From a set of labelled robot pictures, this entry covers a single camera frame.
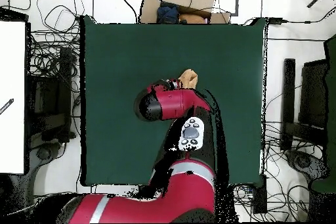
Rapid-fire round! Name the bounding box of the tan terry towel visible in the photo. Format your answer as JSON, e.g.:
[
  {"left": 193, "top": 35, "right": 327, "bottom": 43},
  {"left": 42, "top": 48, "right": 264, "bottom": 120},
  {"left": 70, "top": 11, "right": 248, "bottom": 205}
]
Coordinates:
[{"left": 177, "top": 68, "right": 199, "bottom": 90}]

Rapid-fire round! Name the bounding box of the orange garment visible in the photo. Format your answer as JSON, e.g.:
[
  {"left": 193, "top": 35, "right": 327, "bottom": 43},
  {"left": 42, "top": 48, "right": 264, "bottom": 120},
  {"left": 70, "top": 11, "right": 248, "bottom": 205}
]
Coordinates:
[{"left": 178, "top": 13, "right": 209, "bottom": 24}]

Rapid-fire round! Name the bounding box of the dark green table cloth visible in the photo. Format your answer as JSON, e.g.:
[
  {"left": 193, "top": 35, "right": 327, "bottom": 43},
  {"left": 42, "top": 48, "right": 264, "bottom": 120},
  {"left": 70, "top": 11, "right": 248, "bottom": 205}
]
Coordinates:
[{"left": 79, "top": 14, "right": 267, "bottom": 187}]

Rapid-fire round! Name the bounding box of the dark blue garment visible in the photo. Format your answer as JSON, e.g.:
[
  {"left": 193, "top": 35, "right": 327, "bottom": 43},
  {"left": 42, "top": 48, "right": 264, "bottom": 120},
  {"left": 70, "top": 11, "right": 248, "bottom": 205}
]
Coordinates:
[{"left": 156, "top": 1, "right": 181, "bottom": 24}]

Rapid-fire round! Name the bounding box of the black upright bar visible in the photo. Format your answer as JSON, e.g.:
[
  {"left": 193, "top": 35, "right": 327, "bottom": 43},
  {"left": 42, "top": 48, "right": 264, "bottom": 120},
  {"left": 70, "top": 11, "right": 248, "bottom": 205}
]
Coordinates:
[{"left": 280, "top": 58, "right": 297, "bottom": 152}]

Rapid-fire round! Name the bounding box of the black power adapter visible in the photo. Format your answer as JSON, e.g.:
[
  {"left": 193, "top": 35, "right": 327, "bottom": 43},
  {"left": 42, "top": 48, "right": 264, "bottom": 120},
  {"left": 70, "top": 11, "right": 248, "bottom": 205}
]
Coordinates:
[{"left": 266, "top": 16, "right": 285, "bottom": 25}]

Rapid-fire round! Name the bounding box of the black equipment stand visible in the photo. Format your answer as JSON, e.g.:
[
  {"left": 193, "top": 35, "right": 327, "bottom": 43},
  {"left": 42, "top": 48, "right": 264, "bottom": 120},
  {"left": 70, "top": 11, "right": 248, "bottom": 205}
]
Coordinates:
[{"left": 26, "top": 46, "right": 77, "bottom": 146}]

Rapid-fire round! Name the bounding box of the black power strip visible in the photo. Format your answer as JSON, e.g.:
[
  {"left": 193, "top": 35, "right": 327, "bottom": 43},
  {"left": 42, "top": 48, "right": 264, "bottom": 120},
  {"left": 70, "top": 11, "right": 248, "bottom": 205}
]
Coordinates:
[{"left": 251, "top": 175, "right": 268, "bottom": 215}]

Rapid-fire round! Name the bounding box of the green cloth covered furniture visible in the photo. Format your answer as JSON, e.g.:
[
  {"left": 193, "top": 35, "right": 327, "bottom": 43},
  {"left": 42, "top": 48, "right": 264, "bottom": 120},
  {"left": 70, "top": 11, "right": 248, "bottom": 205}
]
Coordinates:
[{"left": 310, "top": 34, "right": 336, "bottom": 194}]

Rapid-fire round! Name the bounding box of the white panel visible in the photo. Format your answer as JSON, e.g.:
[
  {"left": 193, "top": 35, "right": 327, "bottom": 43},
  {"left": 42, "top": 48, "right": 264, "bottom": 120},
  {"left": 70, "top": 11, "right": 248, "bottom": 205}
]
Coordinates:
[{"left": 0, "top": 20, "right": 27, "bottom": 175}]

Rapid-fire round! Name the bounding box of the black marker pen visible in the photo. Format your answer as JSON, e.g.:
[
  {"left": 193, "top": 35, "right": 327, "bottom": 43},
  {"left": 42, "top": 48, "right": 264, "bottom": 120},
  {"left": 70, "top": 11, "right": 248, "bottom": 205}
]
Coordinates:
[{"left": 0, "top": 98, "right": 14, "bottom": 116}]

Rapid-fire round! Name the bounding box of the black cable tangle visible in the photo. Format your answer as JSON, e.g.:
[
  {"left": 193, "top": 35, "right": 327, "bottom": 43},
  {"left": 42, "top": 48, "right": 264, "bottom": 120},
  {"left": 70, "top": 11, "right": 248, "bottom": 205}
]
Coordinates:
[
  {"left": 27, "top": 30, "right": 82, "bottom": 78},
  {"left": 262, "top": 121, "right": 329, "bottom": 222}
]

